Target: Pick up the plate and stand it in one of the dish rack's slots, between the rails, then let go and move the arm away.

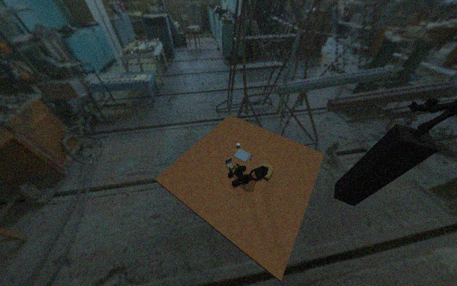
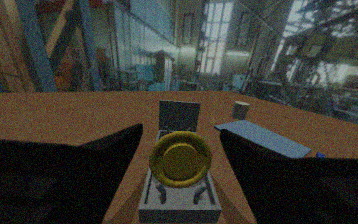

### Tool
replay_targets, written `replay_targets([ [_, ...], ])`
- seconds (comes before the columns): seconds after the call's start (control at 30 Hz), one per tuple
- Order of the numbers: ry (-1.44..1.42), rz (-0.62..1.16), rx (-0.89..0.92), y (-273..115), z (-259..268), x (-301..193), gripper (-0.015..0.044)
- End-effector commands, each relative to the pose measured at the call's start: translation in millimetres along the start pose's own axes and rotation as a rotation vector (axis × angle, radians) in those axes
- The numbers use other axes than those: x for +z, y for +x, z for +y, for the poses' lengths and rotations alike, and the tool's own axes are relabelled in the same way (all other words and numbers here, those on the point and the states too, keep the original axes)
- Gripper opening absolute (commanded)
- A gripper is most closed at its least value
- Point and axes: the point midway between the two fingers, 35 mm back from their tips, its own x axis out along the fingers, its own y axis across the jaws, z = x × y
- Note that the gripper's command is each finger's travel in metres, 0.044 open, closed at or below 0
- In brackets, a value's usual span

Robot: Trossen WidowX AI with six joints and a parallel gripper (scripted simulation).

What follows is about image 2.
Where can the grey cylinder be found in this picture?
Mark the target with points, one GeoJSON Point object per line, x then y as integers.
{"type": "Point", "coordinates": [240, 109]}

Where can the olive yellow round plate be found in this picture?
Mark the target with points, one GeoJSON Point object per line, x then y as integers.
{"type": "Point", "coordinates": [180, 159]}

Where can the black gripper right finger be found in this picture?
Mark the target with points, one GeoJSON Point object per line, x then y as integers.
{"type": "Point", "coordinates": [274, 184]}

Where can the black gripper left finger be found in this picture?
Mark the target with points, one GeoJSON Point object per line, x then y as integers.
{"type": "Point", "coordinates": [90, 173]}

